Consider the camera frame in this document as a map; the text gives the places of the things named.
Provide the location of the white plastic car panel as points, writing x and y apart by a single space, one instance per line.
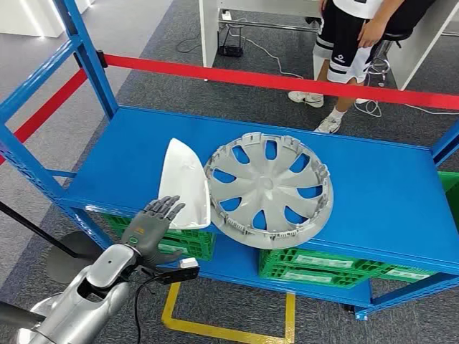
183 180

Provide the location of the black barrier stanchion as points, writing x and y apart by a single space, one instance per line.
68 259

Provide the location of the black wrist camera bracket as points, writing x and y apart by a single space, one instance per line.
158 275

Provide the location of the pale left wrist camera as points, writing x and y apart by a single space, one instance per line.
188 266

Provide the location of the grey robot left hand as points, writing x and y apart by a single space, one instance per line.
147 232

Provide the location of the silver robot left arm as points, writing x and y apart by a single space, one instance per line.
82 304

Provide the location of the person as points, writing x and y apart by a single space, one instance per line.
340 33

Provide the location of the blue metal shelf rack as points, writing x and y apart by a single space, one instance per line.
377 199

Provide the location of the open green plastic crate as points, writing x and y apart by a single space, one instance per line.
450 190

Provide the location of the black belt clip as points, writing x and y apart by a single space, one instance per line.
103 59

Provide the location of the grey wheel hubcap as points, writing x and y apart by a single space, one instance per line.
267 185

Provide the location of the black chrome stool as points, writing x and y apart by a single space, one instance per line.
380 59

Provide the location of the black router box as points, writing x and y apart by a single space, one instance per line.
231 50

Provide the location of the white power strip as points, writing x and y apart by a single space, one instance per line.
226 15
361 100

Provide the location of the white lit plinth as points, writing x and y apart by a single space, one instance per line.
25 16

